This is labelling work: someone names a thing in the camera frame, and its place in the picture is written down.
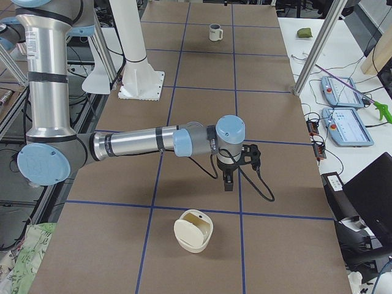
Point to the green cloth pouch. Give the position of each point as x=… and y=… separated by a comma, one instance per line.
x=304, y=33

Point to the lower blue teach pendant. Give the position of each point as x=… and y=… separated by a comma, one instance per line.
x=345, y=127

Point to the aluminium frame post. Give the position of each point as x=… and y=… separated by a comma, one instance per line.
x=321, y=39

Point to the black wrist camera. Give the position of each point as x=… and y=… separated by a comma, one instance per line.
x=250, y=154

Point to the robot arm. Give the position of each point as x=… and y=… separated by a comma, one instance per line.
x=58, y=143

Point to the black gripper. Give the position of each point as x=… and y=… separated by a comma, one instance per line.
x=226, y=168

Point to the white central pedestal column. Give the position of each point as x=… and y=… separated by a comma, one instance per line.
x=139, y=81

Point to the green handled reach grabber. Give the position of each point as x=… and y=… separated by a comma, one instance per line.
x=382, y=108

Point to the white mug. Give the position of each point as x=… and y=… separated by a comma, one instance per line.
x=215, y=32

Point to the blue teach pendant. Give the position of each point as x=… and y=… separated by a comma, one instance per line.
x=345, y=127
x=339, y=95

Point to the upper blue teach pendant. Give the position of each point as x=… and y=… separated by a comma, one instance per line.
x=339, y=95

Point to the black laptop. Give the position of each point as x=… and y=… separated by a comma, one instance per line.
x=370, y=194

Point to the floral patterned cloth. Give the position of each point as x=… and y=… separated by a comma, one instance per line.
x=20, y=265

